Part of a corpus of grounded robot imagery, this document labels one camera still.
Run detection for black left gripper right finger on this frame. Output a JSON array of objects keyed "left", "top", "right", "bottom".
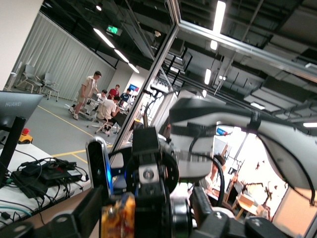
[{"left": 190, "top": 186, "right": 293, "bottom": 238}]

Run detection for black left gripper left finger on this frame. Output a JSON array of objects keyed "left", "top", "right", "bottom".
[{"left": 0, "top": 185, "right": 105, "bottom": 238}]

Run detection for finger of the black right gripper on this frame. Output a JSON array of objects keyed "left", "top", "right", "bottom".
[{"left": 135, "top": 163, "right": 171, "bottom": 199}]

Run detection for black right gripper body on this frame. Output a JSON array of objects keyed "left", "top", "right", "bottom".
[{"left": 124, "top": 126, "right": 180, "bottom": 192}]

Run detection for seated person white shirt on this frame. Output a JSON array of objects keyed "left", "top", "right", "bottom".
[{"left": 95, "top": 95, "right": 121, "bottom": 136}]

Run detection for person in dark blue shirt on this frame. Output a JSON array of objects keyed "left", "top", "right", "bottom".
[{"left": 120, "top": 88, "right": 133, "bottom": 103}]

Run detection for black electronics box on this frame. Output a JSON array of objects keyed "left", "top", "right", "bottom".
[{"left": 10, "top": 158, "right": 84, "bottom": 199}]

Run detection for person in red shirt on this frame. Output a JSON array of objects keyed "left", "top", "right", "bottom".
[{"left": 107, "top": 84, "right": 121, "bottom": 100}]

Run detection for standing person beige clothes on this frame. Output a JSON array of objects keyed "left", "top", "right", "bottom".
[{"left": 71, "top": 70, "right": 103, "bottom": 121}]

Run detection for red emergency stop button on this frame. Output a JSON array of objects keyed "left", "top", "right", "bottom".
[{"left": 17, "top": 127, "right": 33, "bottom": 145}]

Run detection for grey chair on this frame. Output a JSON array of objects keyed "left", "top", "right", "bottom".
[
  {"left": 15, "top": 63, "right": 43, "bottom": 94},
  {"left": 40, "top": 72, "right": 60, "bottom": 102}
]

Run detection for grey curtain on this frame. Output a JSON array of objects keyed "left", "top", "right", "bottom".
[{"left": 9, "top": 12, "right": 116, "bottom": 101}]

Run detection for green exit sign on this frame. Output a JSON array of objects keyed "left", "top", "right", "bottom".
[{"left": 106, "top": 25, "right": 123, "bottom": 37}]

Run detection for black Huawei monitor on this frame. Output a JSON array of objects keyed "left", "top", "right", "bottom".
[{"left": 0, "top": 90, "right": 45, "bottom": 185}]

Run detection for aluminium frame post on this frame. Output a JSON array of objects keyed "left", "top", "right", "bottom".
[{"left": 110, "top": 24, "right": 180, "bottom": 156}]

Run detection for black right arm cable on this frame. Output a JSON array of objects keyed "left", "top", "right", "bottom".
[{"left": 169, "top": 104, "right": 317, "bottom": 207}]

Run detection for aluminium frame beam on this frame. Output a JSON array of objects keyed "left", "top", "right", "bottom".
[{"left": 177, "top": 19, "right": 317, "bottom": 84}]

